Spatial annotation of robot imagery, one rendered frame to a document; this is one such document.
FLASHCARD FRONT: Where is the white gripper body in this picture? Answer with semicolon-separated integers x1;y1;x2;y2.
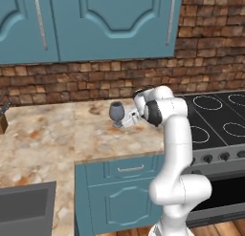
121;109;141;128

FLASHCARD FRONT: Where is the grey wine glass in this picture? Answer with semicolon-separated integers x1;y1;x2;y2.
108;100;126;130

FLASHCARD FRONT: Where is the teal drawer front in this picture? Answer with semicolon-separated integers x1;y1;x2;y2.
102;155;161;185

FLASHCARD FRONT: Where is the black hob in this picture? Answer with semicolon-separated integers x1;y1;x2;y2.
176;90;245;151

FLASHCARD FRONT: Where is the teal base cupboard door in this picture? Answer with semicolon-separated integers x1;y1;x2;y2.
87;178;165;236

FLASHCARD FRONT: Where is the grey oven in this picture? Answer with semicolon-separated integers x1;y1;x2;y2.
183;143;245;228

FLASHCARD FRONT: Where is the black oven door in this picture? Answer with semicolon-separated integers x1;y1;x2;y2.
186;169;245;228

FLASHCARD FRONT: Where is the wooden knife block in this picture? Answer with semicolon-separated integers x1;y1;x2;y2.
0;92;12;135

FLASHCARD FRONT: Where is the grey sink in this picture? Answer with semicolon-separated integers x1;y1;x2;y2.
0;181;57;236

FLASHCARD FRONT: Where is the silver drawer handle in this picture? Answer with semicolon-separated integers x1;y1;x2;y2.
117;163;145;173

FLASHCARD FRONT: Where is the wide teal wall cupboard door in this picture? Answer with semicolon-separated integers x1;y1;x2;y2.
50;0;184;63

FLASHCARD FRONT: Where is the silver wall cupboard handle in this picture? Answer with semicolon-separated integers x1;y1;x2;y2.
165;0;177;47
33;0;50;52

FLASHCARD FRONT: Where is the narrow teal wall cupboard door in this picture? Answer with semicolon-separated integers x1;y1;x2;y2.
0;0;61;66

